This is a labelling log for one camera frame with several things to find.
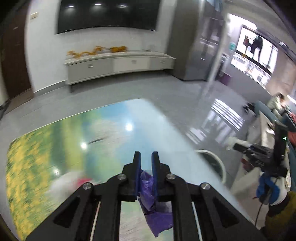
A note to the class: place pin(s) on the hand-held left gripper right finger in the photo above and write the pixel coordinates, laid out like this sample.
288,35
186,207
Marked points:
154,166

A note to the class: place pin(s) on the hanging red garment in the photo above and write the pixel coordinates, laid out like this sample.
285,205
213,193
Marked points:
245,41

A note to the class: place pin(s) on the white television cabinet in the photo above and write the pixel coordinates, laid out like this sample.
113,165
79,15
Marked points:
115,66

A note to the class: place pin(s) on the purple plastic bag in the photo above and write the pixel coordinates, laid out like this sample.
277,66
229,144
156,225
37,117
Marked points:
150,201

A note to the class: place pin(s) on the white tissue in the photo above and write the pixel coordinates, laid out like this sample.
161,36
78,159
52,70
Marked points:
231,142

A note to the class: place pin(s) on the teal chair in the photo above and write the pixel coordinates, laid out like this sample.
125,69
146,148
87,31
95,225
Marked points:
263,111

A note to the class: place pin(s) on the green detergent bottle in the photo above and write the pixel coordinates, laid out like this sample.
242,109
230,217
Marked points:
232,46

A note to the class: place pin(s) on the person's right forearm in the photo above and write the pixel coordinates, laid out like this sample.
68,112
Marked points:
281,220

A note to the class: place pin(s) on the short golden dragon ornament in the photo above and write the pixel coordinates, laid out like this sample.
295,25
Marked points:
119,49

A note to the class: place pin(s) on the wall light switch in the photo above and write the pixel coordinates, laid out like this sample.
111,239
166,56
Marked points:
34,15

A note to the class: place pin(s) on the white round trash bin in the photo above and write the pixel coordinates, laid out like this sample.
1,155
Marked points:
214,163

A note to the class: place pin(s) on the red white wrapper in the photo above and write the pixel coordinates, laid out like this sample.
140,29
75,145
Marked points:
69,182

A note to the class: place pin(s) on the person's right hand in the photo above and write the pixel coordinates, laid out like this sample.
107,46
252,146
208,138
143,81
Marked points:
270,188

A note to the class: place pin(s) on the long golden dragon ornament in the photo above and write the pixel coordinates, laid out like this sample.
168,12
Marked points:
85,52

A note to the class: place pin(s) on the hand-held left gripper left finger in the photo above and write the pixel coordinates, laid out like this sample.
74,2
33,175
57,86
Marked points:
138,166

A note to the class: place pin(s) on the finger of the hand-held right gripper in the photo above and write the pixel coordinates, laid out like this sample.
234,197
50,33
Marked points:
241,147

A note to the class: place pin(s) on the dark brown door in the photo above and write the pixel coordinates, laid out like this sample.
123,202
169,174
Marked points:
15,51

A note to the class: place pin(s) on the grey double-door refrigerator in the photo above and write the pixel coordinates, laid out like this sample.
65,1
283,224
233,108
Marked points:
192,41

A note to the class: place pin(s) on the black wall television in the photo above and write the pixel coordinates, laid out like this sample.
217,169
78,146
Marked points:
108,15

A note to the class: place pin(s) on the purple stool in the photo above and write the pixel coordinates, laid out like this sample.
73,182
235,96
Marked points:
225,79

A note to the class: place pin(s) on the hanging black pants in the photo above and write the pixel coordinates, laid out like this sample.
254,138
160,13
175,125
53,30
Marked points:
257,45

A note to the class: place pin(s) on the black-framed window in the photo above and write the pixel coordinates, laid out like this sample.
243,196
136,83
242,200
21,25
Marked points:
256,55

